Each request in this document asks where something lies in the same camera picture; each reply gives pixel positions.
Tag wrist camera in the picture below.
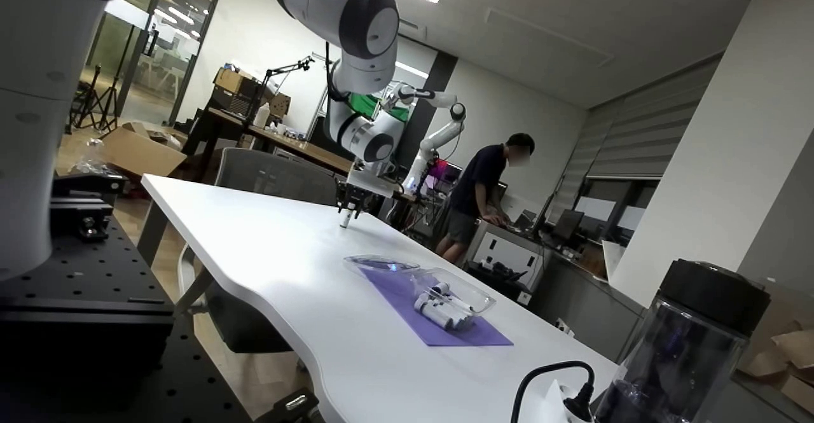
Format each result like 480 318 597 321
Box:
347 167 397 198

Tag clear plastic lid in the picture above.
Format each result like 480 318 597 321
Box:
343 254 421 276

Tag clear plastic bag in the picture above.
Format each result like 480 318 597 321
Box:
67 137 116 177

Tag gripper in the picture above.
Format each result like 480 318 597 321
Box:
335 181 371 221

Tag black cable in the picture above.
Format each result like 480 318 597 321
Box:
510 360 596 423

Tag wooden table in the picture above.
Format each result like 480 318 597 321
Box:
183 107 418 206

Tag grey office chair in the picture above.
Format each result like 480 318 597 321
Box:
177 148 339 354

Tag monitor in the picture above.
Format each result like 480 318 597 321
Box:
551 208 586 243

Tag green screen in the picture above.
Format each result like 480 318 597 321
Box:
348 92 411 123

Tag person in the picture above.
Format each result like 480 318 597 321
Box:
435 132 536 265

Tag grey counter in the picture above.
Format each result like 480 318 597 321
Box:
527 244 647 364

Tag window blinds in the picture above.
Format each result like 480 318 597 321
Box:
546 54 724 221

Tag black metal bracket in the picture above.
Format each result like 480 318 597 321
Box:
50 175 129 242

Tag white cabinet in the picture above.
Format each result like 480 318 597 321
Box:
466 221 546 291

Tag row of black tripods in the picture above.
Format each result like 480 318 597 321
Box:
69 24 138 136

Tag white power strip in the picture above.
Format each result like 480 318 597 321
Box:
539 378 597 423

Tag clear jar with black lid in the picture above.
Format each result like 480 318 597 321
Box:
594 258 772 423

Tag stack of boxes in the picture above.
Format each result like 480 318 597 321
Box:
210 66 292 120

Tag heap of cardboard boxes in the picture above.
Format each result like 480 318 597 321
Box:
738 282 814 413

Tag clear plastic box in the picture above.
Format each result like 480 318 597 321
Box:
411 268 497 333

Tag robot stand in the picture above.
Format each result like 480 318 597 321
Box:
0 174 321 423

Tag open cardboard box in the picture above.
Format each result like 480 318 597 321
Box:
100 120 190 179

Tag purple mat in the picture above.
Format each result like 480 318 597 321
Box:
358 267 514 348

